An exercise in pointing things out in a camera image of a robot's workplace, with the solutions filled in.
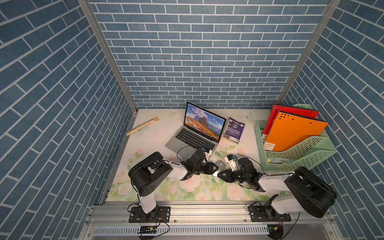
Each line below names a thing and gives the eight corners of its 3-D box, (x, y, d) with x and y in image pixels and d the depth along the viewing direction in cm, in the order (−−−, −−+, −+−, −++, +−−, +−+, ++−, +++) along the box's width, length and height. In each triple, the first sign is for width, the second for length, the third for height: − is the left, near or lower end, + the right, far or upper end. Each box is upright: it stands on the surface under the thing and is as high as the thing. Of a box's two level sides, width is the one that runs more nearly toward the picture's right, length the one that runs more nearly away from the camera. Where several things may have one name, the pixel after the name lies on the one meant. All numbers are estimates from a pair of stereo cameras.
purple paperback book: (220, 138, 106) (221, 135, 104) (228, 120, 117) (229, 117, 115) (238, 144, 103) (239, 142, 100) (245, 125, 114) (246, 123, 111)
